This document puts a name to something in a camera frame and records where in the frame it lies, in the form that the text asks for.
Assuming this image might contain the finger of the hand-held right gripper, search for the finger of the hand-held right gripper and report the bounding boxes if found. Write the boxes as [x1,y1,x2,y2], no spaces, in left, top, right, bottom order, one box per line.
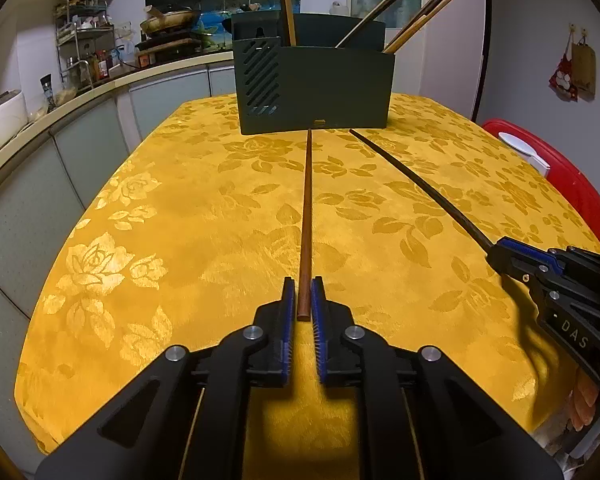
[494,237,568,276]
[486,247,548,307]

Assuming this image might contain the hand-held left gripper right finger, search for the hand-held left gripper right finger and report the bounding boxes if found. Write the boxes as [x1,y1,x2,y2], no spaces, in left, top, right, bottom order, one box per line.
[310,276,567,480]

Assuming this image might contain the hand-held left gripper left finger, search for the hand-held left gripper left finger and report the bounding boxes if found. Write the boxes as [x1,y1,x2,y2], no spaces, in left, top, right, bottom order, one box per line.
[35,276,297,480]

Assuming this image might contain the brown wooden chopstick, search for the brown wooden chopstick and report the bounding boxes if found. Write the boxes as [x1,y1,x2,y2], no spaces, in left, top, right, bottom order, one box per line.
[280,0,298,47]
[296,129,315,323]

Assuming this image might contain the dark wooden chopstick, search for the dark wooden chopstick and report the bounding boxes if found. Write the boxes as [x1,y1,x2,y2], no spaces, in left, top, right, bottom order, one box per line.
[397,0,438,43]
[349,128,498,253]
[400,0,447,43]

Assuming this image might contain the dark green utensil holder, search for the dark green utensil holder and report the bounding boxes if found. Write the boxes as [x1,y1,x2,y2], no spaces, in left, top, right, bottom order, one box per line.
[230,11,397,136]

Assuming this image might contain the light bamboo chopstick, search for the light bamboo chopstick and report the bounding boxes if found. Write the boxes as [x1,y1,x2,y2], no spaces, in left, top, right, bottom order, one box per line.
[383,12,433,55]
[384,0,457,55]
[335,0,413,49]

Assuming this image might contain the black chopstick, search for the black chopstick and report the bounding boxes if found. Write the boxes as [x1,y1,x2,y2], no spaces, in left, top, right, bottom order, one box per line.
[339,0,412,50]

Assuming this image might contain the person's right hand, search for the person's right hand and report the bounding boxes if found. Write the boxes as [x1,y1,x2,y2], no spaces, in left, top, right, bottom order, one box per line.
[571,372,600,433]

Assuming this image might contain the red plastic chair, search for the red plastic chair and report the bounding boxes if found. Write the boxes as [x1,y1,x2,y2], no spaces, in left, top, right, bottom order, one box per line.
[481,119,600,261]

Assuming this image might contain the yellow floral tablecloth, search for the yellow floral tablecloth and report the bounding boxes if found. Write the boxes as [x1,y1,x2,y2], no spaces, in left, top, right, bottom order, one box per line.
[12,92,600,480]

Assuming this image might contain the brown hanging bag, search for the brown hanging bag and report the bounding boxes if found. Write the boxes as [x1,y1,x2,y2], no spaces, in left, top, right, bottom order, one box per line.
[571,24,597,101]

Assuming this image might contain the pale green lower cabinets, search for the pale green lower cabinets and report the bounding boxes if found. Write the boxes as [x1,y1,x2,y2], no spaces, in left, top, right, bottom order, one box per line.
[0,62,238,461]

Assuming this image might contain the black gas stove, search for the black gas stove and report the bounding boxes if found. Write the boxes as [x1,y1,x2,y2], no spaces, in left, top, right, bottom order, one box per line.
[135,35,233,61]

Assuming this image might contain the beige kitchen countertop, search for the beige kitchen countertop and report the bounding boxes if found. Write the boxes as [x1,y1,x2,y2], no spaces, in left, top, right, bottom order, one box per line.
[0,47,236,206]

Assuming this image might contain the frying pan with lid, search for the frying pan with lid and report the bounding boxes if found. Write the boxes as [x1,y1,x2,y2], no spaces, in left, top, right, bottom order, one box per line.
[140,4,203,36]

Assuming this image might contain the white rice cooker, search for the white rice cooker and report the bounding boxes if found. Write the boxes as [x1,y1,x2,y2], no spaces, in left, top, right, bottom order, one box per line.
[0,89,28,153]

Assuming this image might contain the metal spice rack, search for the metal spice rack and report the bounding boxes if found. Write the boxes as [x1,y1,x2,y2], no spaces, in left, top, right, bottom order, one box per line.
[54,0,118,86]

